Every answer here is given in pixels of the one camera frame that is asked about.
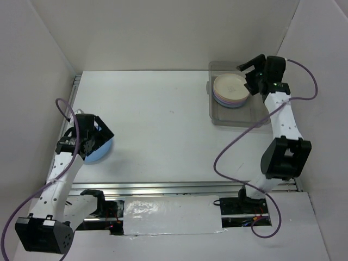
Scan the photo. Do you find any blue plate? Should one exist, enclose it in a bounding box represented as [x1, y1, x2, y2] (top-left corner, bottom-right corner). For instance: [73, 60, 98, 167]
[84, 139, 113, 164]

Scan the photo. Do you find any cream plate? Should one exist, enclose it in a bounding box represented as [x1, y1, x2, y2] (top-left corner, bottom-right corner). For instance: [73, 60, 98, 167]
[213, 73, 250, 100]

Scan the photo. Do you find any purple plate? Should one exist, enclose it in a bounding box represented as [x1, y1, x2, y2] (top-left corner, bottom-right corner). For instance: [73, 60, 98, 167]
[216, 101, 246, 109]
[215, 98, 247, 108]

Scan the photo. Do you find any yellow plate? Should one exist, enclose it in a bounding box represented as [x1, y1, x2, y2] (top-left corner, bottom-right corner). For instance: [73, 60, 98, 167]
[213, 92, 249, 103]

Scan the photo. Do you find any pink plate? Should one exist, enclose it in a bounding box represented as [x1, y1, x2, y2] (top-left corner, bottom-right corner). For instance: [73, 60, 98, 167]
[214, 96, 247, 107]

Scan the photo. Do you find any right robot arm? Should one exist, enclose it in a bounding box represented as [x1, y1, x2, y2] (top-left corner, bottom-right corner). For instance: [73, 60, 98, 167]
[237, 54, 312, 213]

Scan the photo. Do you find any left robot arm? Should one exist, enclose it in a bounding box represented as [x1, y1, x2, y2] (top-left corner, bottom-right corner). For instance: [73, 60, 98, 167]
[15, 114, 114, 254]

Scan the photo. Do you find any white taped panel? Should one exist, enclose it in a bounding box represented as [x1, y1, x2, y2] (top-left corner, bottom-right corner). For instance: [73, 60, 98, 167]
[123, 196, 223, 235]

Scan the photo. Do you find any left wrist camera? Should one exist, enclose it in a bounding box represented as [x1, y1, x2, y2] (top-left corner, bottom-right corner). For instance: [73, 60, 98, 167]
[67, 109, 84, 122]

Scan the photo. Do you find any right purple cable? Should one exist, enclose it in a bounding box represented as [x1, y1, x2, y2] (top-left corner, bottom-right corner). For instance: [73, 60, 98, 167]
[213, 58, 319, 239]

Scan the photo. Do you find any purple cable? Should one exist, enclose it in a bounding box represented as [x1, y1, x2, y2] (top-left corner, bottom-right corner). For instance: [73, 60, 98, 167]
[213, 58, 319, 239]
[0, 97, 82, 255]

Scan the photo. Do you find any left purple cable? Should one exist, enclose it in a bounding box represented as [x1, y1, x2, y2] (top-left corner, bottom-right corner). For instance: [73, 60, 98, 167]
[0, 97, 82, 255]

